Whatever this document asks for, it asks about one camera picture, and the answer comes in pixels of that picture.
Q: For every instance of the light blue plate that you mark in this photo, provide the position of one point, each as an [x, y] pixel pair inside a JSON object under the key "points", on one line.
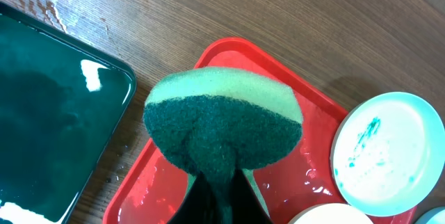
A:
{"points": [[388, 153], [434, 216]]}

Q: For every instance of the white plate front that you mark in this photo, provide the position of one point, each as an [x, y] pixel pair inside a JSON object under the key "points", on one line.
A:
{"points": [[331, 213]]}

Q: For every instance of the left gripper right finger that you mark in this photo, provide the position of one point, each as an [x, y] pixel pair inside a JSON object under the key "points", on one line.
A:
{"points": [[246, 208]]}

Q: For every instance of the green yellow sponge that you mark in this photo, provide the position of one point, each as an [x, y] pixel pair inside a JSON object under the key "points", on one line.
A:
{"points": [[213, 121]]}

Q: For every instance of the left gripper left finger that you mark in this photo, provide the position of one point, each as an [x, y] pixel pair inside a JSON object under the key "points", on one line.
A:
{"points": [[199, 205]]}

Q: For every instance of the light blue plate back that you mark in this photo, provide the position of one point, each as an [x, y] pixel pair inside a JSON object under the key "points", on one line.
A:
{"points": [[388, 153]]}

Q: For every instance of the red plastic tray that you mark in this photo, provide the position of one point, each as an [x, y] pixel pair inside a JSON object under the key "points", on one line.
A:
{"points": [[153, 189]]}

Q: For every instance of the black water basin tray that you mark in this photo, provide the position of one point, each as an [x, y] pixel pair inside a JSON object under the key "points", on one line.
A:
{"points": [[61, 101]]}

